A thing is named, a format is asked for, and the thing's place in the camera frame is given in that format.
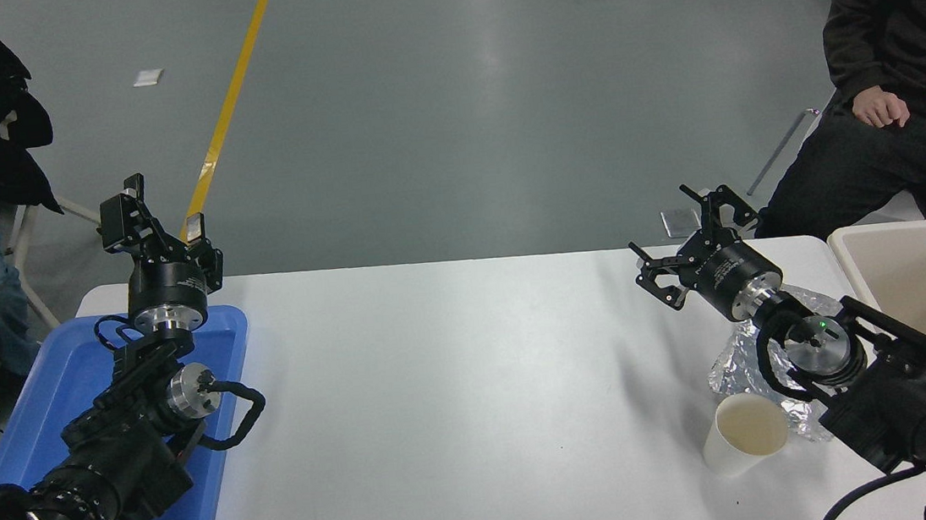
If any blue plastic tray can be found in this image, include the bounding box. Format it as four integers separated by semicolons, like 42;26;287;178
0;300;268;520

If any white chair frame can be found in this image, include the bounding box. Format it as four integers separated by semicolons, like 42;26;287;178
0;192;111;334

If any metal floor plate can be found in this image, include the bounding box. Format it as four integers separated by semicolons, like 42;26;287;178
660;206;704;240

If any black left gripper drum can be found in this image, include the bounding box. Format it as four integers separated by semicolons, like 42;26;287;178
124;253;211;320

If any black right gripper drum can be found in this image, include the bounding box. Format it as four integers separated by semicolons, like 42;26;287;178
678;234;785;316

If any person with badge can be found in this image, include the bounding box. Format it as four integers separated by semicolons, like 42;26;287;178
731;0;926;241

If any crumpled silver foil tray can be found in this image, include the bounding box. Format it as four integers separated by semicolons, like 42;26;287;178
700;279;859;453

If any thin metal rod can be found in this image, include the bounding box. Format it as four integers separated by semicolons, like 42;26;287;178
739;106;827;197

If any person's right hand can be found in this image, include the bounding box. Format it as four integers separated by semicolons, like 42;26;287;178
850;81;912;132

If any white paper cup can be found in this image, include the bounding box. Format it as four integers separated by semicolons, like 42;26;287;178
697;388;794;479

